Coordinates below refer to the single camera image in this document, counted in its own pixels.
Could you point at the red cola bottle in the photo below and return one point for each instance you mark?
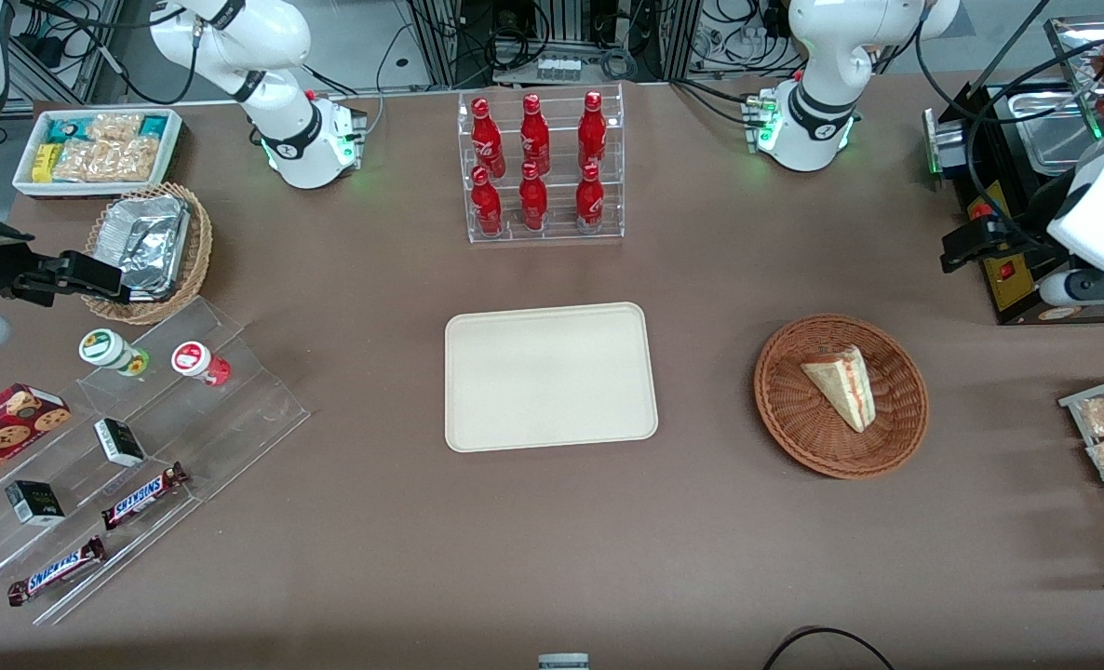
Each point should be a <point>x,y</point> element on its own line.
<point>486,207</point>
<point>487,140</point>
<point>534,135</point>
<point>589,203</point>
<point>592,130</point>
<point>533,203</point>

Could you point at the teal snack packet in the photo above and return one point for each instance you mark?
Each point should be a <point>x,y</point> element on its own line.
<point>154,126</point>
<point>68,130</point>

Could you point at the beige plastic tray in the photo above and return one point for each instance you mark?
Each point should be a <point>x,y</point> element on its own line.
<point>552,377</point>

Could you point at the yellow snack packet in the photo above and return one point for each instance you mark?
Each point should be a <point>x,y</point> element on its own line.
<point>45,163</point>

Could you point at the pale tan wicker basket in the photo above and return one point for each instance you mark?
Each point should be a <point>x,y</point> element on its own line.
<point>198,242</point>

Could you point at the white power strip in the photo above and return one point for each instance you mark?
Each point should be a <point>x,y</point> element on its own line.
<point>559,69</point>

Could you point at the steel framed appliance lid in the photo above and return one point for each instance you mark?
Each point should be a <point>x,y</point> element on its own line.
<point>1073,37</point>

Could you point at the stack of foil trays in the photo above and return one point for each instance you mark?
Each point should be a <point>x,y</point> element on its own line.
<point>147,242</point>

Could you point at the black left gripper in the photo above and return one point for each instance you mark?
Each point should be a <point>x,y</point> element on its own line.
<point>1020,230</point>

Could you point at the clear cracker packet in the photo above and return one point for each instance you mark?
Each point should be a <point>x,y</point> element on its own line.
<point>82,160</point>
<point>114,127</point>
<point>133,158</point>

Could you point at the white plastic snack bin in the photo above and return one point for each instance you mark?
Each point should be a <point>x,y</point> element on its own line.
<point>26,186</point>

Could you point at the clear acrylic bottle rack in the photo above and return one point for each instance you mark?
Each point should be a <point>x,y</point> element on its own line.
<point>561,234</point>

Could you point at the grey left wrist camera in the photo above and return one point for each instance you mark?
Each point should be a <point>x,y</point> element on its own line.
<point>1087,288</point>

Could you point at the black countertop appliance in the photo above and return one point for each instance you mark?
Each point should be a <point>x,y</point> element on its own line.
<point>1003,298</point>

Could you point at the green sunflower lid cup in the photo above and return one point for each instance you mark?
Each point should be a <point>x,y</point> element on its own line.
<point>105,348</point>

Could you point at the reddish brown wicker basket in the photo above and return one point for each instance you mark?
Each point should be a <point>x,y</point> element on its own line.
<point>794,419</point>

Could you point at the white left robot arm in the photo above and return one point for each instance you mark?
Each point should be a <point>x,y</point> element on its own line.
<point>814,121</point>

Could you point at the red chocolate cookie box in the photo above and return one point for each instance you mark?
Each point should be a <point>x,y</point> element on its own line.
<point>3,433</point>

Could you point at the triangular sandwich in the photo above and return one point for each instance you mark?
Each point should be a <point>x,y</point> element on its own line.
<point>841,386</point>

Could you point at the clear acrylic step display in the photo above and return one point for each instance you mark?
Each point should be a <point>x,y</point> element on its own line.
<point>254,409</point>

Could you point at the white tray with snacks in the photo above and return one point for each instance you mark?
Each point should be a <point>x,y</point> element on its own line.
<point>1073,402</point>

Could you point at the small grey device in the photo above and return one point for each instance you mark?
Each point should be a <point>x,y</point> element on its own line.
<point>563,663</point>

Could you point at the steel appliance pan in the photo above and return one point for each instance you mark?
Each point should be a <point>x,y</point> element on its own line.
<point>1055,130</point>

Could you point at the red strawberry lid cup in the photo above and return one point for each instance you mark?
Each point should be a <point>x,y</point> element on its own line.
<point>194,359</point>

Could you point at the aluminium frame structure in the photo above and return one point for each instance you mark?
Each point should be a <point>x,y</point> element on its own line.
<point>459,42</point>

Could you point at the Snickers chocolate bar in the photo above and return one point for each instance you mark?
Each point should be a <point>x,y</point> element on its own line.
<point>54,570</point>
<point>142,498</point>

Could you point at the small black carton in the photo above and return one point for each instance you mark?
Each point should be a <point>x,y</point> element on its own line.
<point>35,502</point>
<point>119,442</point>

